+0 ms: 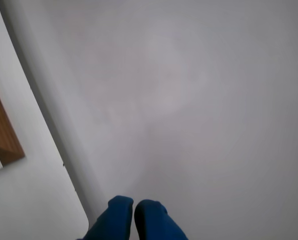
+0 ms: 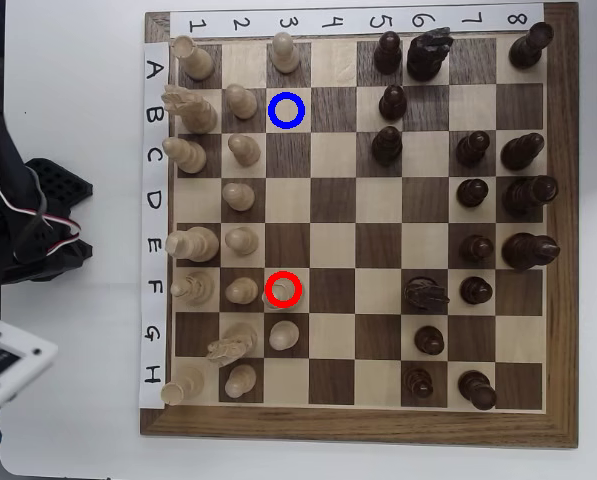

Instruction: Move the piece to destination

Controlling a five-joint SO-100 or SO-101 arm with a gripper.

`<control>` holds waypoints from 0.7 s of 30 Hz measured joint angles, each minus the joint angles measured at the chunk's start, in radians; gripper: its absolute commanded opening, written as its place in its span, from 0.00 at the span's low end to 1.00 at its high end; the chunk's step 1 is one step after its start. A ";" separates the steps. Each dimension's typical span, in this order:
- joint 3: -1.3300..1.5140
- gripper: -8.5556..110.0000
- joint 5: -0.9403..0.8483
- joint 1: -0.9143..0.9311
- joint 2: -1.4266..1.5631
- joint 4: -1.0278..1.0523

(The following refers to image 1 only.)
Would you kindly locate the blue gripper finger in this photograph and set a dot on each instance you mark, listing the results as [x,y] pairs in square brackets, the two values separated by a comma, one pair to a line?
[156,222]
[112,220]

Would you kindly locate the wooden chessboard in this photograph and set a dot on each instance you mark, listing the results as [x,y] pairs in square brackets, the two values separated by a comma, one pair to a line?
[1,120]

